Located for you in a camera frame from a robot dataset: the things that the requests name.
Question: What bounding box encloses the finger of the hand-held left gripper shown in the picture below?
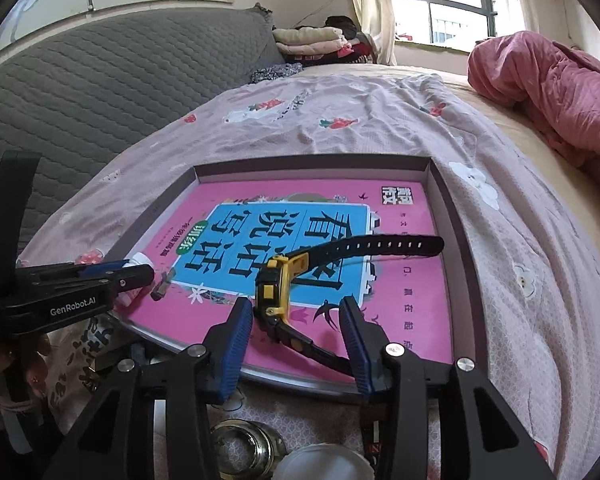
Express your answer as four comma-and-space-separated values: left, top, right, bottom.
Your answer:
107, 264, 156, 295
75, 258, 133, 281

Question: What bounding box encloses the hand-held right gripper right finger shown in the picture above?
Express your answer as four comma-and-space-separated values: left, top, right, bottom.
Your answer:
337, 296, 556, 480

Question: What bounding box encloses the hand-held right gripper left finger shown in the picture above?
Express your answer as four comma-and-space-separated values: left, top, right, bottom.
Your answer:
40, 296, 255, 480

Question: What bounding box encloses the black and yellow wristwatch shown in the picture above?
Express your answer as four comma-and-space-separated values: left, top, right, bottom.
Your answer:
254, 235, 446, 376

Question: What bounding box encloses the gold metallic jar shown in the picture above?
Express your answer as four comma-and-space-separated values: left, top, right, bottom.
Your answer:
210, 417, 288, 480

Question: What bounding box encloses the white ribbed jar lid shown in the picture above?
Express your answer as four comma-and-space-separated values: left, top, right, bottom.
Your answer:
275, 442, 376, 480

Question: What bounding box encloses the shallow cardboard box tray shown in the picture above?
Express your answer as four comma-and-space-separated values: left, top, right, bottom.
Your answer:
107, 156, 488, 396

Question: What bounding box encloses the person's left hand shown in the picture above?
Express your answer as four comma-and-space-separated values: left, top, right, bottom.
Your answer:
0, 334, 52, 401

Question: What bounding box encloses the small brown clip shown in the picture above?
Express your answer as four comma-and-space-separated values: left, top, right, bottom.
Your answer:
150, 270, 176, 302

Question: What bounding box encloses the pink and blue book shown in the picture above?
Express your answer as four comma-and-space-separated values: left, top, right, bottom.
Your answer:
125, 180, 455, 381

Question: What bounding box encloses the grey quilted headboard cover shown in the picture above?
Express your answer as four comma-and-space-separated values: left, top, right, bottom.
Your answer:
0, 7, 281, 256

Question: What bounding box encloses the strawberry printed pink bedsheet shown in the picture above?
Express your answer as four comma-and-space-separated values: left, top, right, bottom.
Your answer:
17, 72, 600, 480

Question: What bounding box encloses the dark floral cloth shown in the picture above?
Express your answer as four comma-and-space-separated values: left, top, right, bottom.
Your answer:
250, 64, 303, 86

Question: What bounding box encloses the pink folded garment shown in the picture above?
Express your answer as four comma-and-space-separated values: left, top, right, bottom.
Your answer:
276, 40, 351, 58

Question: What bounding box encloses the red and dark garment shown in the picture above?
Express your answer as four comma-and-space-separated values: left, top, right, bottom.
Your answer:
337, 35, 378, 65

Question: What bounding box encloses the pink quilt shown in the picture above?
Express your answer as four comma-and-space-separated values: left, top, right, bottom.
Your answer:
467, 31, 600, 181

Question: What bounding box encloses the black garment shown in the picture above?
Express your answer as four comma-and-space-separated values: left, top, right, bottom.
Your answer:
325, 15, 361, 36

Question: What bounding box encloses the window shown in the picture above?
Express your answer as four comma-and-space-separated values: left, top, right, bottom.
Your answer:
385, 0, 511, 53

